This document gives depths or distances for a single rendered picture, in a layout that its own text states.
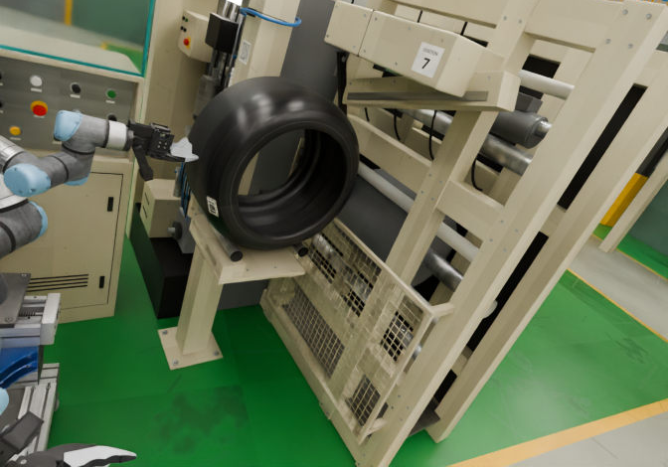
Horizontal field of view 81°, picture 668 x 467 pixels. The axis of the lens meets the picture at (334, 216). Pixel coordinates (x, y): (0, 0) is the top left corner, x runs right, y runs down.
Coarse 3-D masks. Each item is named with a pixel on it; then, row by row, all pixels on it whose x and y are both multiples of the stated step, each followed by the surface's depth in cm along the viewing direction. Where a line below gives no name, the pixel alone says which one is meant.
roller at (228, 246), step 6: (216, 234) 146; (222, 240) 141; (228, 240) 140; (228, 246) 138; (234, 246) 138; (228, 252) 137; (234, 252) 135; (240, 252) 137; (234, 258) 136; (240, 258) 138
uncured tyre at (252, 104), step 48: (240, 96) 121; (288, 96) 119; (192, 144) 126; (240, 144) 114; (336, 144) 157; (192, 192) 138; (288, 192) 170; (336, 192) 159; (240, 240) 134; (288, 240) 145
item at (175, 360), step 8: (168, 328) 213; (176, 328) 215; (160, 336) 207; (168, 336) 208; (168, 344) 204; (176, 344) 206; (208, 344) 213; (216, 344) 214; (168, 352) 200; (176, 352) 201; (200, 352) 206; (208, 352) 208; (216, 352) 208; (168, 360) 196; (176, 360) 196; (184, 360) 199; (192, 360) 200; (200, 360) 202; (208, 360) 204; (176, 368) 194
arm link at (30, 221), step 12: (0, 180) 109; (0, 192) 109; (0, 204) 109; (12, 204) 111; (24, 204) 114; (36, 204) 120; (0, 216) 109; (12, 216) 111; (24, 216) 113; (36, 216) 117; (12, 228) 110; (24, 228) 113; (36, 228) 117; (24, 240) 114
